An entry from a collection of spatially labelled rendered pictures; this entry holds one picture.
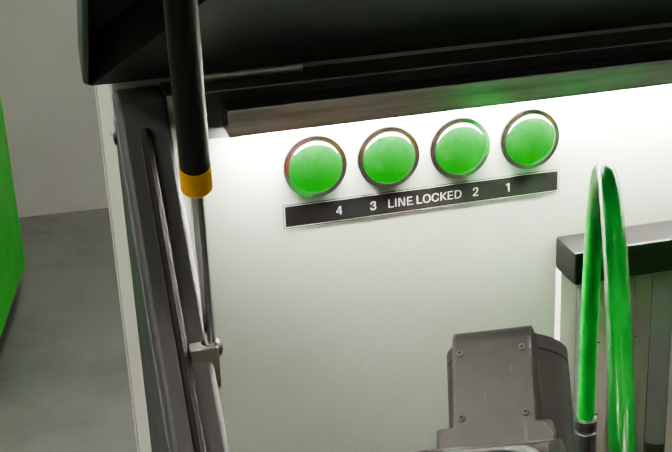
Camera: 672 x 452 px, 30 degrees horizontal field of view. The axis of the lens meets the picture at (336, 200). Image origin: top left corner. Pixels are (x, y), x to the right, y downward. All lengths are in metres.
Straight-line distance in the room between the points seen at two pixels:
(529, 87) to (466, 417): 0.48
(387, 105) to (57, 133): 3.83
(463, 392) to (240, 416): 0.53
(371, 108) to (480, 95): 0.09
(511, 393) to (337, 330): 0.51
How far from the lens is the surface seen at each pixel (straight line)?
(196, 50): 0.67
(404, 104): 0.96
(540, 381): 0.57
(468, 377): 0.56
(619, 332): 0.69
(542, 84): 0.99
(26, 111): 4.72
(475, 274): 1.06
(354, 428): 1.10
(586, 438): 1.07
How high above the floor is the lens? 1.71
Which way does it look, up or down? 21 degrees down
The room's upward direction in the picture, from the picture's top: 3 degrees counter-clockwise
